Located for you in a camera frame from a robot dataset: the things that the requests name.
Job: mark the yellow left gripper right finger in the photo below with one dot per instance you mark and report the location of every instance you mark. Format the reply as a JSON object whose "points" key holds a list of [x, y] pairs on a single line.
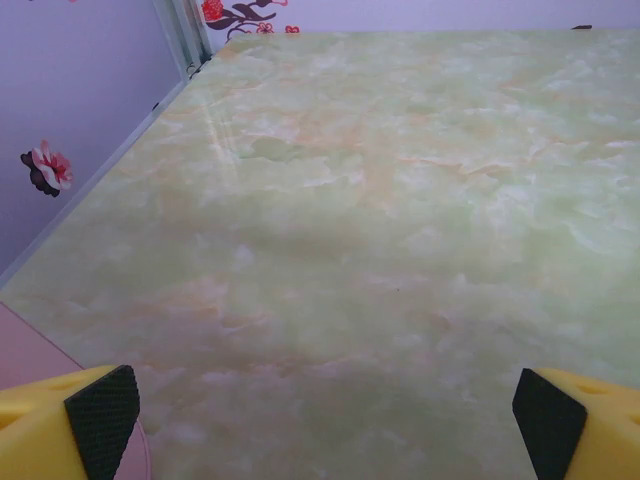
{"points": [[600, 435]]}

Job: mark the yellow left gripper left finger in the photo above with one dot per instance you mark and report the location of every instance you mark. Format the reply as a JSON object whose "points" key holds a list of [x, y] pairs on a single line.
{"points": [[35, 430]]}

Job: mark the pink holder cup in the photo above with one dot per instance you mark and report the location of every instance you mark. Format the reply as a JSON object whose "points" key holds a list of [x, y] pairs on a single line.
{"points": [[30, 345]]}

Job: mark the aluminium left side rail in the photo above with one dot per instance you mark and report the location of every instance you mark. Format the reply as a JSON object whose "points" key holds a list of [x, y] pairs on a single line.
{"points": [[100, 176]]}

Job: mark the aluminium left rear post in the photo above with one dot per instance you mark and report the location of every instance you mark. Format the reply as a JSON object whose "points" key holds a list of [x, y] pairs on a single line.
{"points": [[187, 30]]}

